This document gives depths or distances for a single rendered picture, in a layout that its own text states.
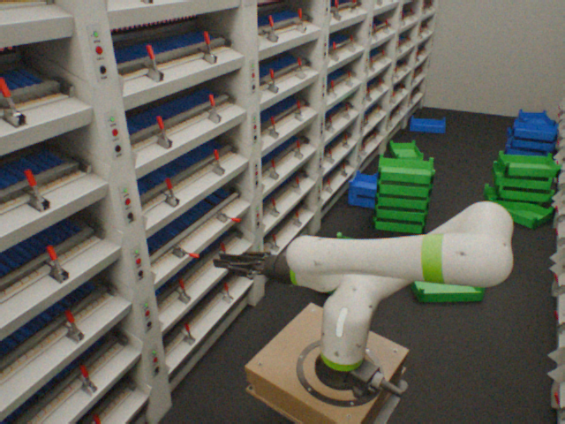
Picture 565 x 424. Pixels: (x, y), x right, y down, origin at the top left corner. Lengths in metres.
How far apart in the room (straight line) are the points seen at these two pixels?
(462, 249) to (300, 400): 0.61
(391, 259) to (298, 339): 0.53
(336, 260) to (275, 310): 1.08
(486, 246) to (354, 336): 0.42
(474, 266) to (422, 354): 1.06
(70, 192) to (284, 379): 0.76
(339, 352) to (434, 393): 0.72
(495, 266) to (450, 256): 0.09
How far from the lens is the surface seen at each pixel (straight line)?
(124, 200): 1.36
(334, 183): 3.04
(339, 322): 1.29
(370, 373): 1.41
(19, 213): 1.21
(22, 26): 1.14
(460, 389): 2.04
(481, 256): 1.11
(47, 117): 1.18
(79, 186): 1.29
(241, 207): 1.94
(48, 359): 1.40
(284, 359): 1.50
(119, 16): 1.31
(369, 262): 1.18
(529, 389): 2.14
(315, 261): 1.23
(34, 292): 1.29
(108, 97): 1.28
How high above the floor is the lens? 1.45
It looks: 29 degrees down
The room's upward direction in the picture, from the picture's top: straight up
